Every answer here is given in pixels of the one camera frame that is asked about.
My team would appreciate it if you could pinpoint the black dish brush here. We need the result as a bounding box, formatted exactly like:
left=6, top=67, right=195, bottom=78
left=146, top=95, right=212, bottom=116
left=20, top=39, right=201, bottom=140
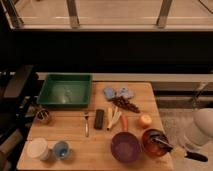
left=145, top=133, right=208, bottom=162

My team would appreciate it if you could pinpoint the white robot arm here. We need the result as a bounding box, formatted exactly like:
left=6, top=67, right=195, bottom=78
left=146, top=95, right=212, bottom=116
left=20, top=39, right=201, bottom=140
left=171, top=108, right=213, bottom=162

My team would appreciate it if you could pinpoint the purple bowl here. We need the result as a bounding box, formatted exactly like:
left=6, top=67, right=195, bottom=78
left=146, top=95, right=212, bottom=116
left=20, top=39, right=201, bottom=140
left=110, top=132, right=141, bottom=163

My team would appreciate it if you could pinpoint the red bowl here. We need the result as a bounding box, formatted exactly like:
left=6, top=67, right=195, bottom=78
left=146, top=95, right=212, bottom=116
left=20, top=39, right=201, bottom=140
left=141, top=129, right=172, bottom=158

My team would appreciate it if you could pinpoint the blue cloth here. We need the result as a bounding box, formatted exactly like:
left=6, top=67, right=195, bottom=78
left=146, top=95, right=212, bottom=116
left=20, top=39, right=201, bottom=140
left=103, top=87, right=134, bottom=101

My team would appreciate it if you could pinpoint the black rectangular block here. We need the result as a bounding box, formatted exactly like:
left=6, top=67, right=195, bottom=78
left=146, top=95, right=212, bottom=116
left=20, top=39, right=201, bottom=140
left=94, top=109, right=104, bottom=129

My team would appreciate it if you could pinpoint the orange carrot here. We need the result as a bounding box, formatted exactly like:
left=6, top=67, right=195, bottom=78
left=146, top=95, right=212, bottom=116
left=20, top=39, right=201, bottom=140
left=120, top=114, right=128, bottom=132

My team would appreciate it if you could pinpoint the metal fork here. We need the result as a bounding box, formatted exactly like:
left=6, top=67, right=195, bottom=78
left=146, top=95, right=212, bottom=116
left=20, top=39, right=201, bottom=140
left=84, top=111, right=89, bottom=137

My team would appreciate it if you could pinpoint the green plastic tray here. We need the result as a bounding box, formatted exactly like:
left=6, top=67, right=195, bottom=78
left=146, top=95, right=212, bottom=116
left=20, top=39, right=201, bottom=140
left=37, top=74, right=92, bottom=108

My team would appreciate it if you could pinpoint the orange apple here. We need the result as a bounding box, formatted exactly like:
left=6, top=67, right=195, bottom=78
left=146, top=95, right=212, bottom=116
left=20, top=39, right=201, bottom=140
left=139, top=115, right=152, bottom=129

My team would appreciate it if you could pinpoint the blue glass cup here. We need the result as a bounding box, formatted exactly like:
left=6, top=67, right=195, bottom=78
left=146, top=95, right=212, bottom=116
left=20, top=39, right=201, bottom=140
left=52, top=141, right=70, bottom=160

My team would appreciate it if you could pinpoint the white cup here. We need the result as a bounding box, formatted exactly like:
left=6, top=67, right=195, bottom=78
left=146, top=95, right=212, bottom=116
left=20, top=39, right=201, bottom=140
left=27, top=138, right=50, bottom=161

